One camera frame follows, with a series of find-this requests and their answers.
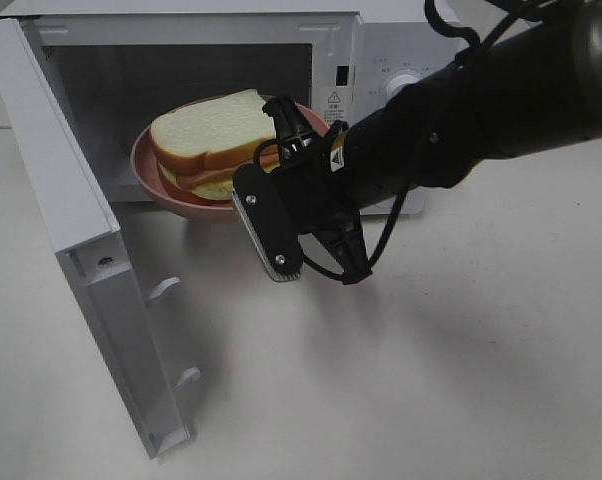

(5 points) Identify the warning label sticker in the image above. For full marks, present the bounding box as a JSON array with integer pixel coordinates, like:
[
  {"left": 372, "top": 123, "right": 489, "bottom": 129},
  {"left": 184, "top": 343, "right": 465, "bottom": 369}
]
[{"left": 318, "top": 87, "right": 350, "bottom": 125}]

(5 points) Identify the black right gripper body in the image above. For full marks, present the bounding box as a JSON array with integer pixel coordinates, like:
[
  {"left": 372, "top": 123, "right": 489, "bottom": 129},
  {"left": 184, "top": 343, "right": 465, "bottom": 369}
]
[{"left": 271, "top": 122, "right": 372, "bottom": 285}]

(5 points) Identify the white bread top slice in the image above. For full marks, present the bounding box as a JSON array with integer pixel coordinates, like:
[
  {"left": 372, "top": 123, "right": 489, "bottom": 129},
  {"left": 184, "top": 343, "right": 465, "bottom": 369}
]
[{"left": 149, "top": 89, "right": 275, "bottom": 175}]

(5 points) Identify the white microwave oven body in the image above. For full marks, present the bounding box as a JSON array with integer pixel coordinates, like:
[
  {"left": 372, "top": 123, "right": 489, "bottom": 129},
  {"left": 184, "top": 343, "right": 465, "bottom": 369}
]
[{"left": 0, "top": 1, "right": 457, "bottom": 206}]

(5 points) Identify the ham slice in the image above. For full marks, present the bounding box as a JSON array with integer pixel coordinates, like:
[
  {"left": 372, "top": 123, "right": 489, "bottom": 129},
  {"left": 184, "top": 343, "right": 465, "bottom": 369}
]
[{"left": 176, "top": 151, "right": 279, "bottom": 190}]

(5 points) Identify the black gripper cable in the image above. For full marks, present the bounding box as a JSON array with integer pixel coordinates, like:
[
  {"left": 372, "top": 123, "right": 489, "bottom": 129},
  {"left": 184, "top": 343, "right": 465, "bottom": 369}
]
[{"left": 253, "top": 0, "right": 572, "bottom": 284}]

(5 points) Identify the white upper power knob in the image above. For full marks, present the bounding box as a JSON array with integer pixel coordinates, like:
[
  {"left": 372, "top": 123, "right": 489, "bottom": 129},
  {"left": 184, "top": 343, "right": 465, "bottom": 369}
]
[{"left": 384, "top": 72, "right": 420, "bottom": 101}]

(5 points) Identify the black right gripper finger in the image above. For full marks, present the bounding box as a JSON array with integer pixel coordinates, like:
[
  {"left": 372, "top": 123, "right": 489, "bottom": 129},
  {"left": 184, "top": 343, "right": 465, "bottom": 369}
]
[
  {"left": 231, "top": 164, "right": 304, "bottom": 282},
  {"left": 262, "top": 96, "right": 316, "bottom": 155}
]

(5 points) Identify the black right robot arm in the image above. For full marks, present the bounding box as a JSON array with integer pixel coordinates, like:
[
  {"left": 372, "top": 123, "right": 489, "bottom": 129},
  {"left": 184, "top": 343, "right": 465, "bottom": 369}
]
[{"left": 232, "top": 1, "right": 602, "bottom": 285}]

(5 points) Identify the pink round plate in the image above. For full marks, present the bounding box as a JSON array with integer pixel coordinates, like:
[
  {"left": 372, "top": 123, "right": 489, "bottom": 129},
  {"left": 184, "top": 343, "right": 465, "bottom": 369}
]
[{"left": 130, "top": 93, "right": 332, "bottom": 224}]

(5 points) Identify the white microwave door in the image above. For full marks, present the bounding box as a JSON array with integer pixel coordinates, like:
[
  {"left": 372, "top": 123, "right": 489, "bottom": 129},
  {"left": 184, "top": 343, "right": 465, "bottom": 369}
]
[{"left": 0, "top": 19, "right": 193, "bottom": 458}]

